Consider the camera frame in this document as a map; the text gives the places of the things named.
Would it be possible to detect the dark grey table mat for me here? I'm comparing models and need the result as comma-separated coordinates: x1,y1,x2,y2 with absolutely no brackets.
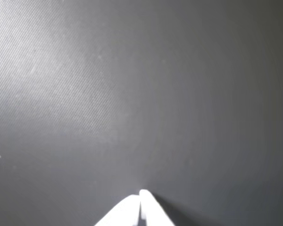
0,0,283,226

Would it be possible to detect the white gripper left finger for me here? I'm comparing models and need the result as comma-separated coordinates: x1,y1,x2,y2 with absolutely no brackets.
94,194,142,226

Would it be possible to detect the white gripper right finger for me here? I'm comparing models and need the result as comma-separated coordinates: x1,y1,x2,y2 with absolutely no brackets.
139,189,176,226

